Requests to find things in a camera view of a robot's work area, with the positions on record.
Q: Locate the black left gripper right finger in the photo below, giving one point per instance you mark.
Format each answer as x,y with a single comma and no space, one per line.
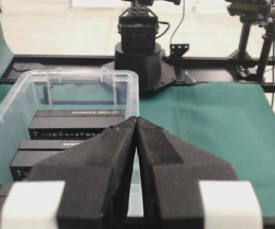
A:
170,170

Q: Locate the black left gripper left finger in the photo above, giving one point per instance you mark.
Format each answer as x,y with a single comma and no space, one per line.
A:
97,175

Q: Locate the clear plastic storage case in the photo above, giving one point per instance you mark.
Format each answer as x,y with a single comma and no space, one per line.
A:
35,91

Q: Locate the white tape right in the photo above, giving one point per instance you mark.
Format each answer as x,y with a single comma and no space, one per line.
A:
230,205

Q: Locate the white tape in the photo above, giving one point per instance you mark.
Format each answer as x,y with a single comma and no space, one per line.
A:
230,205
32,205

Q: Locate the white tape left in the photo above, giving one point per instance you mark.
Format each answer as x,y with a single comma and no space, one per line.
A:
32,205

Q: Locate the green table cloth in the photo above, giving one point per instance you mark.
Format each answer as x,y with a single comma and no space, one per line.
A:
230,120

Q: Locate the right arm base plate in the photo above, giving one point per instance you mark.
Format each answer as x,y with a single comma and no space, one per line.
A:
154,74

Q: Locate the black camera tripod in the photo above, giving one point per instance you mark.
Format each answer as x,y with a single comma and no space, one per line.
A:
255,50

